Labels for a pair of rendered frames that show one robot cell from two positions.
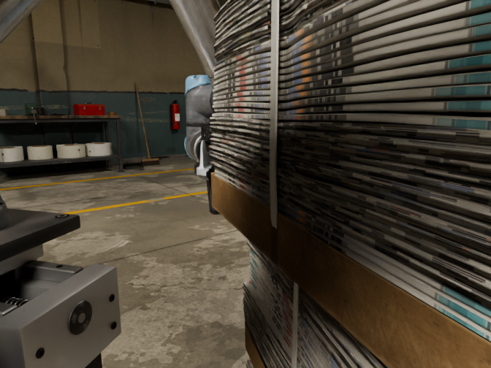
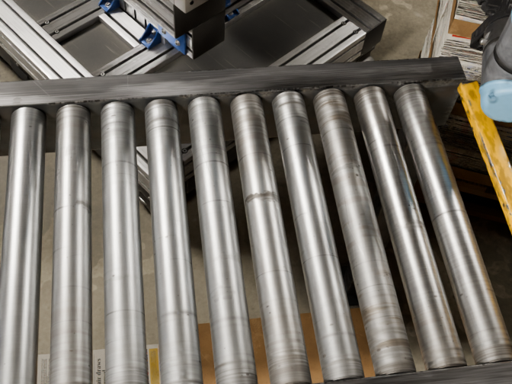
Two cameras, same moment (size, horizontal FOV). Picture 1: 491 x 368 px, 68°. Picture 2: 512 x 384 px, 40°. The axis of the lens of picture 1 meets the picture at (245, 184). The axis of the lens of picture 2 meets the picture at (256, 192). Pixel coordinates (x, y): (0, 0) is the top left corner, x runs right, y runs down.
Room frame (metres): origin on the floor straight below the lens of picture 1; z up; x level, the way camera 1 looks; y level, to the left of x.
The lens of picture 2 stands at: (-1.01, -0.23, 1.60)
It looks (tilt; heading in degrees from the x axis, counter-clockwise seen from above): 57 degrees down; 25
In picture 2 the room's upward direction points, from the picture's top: 6 degrees clockwise
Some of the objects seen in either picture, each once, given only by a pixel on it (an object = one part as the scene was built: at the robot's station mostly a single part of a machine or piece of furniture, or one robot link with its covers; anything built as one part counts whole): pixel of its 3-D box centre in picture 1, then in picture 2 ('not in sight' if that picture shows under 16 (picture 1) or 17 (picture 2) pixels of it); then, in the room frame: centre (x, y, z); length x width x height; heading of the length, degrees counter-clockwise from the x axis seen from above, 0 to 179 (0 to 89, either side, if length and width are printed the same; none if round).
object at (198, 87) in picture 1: (207, 101); not in sight; (0.83, 0.09, 0.98); 0.11 x 0.08 x 0.11; 45
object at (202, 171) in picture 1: (204, 158); not in sight; (0.59, 0.07, 0.88); 0.09 x 0.03 x 0.06; 171
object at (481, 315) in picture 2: not in sight; (447, 213); (-0.41, -0.25, 0.77); 0.47 x 0.05 x 0.05; 38
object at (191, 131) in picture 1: (202, 144); not in sight; (0.85, 0.10, 0.88); 0.11 x 0.08 x 0.09; 18
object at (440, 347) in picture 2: not in sight; (403, 217); (-0.45, -0.20, 0.77); 0.47 x 0.05 x 0.05; 38
